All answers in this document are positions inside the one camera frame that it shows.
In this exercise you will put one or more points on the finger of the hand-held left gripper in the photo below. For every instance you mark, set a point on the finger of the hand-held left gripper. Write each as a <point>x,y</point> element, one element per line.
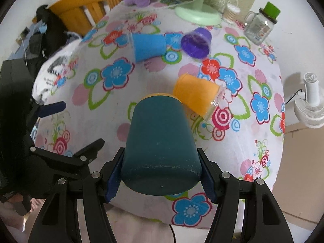
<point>54,108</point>
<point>91,146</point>

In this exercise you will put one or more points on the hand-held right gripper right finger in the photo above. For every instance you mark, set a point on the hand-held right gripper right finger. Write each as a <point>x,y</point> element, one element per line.
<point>208,182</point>

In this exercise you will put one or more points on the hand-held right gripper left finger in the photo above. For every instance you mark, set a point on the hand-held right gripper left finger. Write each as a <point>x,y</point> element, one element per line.
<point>114,182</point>

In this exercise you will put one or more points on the dark teal cup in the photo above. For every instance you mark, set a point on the dark teal cup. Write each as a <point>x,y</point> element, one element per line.
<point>159,146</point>

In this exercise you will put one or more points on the orange cup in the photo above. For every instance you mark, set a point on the orange cup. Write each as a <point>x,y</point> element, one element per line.
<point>195,93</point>

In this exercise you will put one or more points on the blue cup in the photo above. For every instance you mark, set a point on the blue cup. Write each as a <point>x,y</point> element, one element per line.
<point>148,46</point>

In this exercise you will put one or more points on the purple cup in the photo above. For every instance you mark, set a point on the purple cup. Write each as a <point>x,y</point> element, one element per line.
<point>195,43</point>

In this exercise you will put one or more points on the white printed cloth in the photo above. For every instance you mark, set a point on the white printed cloth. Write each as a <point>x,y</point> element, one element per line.
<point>54,67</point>

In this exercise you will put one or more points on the black clothing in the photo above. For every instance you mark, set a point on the black clothing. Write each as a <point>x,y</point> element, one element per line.
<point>49,33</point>

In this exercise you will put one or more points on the floral tablecloth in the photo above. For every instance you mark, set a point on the floral tablecloth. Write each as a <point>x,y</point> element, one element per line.
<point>154,78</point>

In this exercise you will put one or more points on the cardboard box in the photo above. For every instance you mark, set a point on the cardboard box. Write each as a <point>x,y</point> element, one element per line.
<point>301,172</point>

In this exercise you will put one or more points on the wooden chair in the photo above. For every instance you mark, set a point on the wooden chair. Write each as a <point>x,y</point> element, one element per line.
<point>76,10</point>

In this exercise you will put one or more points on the small white fan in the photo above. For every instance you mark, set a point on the small white fan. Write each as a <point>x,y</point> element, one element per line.
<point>311,98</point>

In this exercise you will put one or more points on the glass jar with green lid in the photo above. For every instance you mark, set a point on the glass jar with green lid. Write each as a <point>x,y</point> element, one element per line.
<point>258,27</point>

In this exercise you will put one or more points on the cotton swab container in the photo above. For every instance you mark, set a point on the cotton swab container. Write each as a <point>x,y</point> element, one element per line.
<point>230,14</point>

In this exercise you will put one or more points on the green table fan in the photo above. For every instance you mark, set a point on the green table fan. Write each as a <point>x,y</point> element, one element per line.
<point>200,10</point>

